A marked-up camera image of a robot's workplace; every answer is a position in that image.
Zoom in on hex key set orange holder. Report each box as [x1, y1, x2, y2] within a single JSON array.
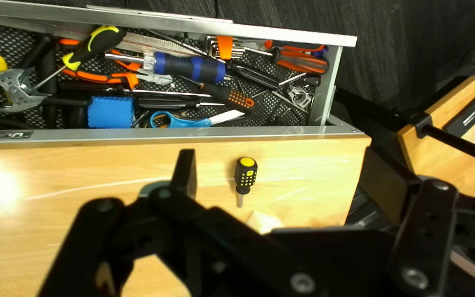
[[205, 35, 246, 60]]

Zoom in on silver adjustable wrench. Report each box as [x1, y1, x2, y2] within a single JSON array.
[[0, 68, 50, 113]]

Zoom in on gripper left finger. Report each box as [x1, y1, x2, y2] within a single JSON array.
[[38, 149, 320, 297]]

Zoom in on small metal clamp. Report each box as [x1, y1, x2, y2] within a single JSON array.
[[285, 85, 314, 110]]

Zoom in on black handled screwdriver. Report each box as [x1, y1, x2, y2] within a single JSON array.
[[225, 62, 306, 90]]

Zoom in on thin black screwdriver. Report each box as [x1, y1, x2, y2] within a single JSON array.
[[132, 97, 226, 110]]

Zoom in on orange handled pliers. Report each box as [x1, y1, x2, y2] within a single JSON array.
[[59, 38, 174, 89]]

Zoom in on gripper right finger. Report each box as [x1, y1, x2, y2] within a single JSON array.
[[359, 146, 475, 297]]

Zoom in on tool cabinet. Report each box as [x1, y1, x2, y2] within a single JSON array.
[[0, 0, 372, 144]]

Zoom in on blue ribbed block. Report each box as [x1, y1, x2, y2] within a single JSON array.
[[87, 96, 134, 129]]

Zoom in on steel ruler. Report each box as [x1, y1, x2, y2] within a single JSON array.
[[120, 33, 205, 56]]

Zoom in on stubby black yellow screwdriver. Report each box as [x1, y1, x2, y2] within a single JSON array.
[[234, 157, 258, 209]]

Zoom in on wooden workbench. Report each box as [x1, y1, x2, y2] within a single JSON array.
[[398, 54, 475, 198]]

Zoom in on long yellow black screwdriver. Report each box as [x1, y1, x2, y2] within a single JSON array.
[[29, 26, 127, 92]]

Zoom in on black orange dotted screwdriver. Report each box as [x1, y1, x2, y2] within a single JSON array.
[[198, 82, 256, 114]]

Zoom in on blue handled scissors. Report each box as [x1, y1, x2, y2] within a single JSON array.
[[150, 109, 245, 129]]

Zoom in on drawer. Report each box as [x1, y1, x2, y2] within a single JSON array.
[[0, 16, 366, 144]]

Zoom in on orange black cutting pliers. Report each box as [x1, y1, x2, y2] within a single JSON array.
[[262, 40, 329, 75]]

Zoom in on blue black ratchet screwdriver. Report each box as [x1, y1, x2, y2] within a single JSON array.
[[105, 50, 228, 83]]

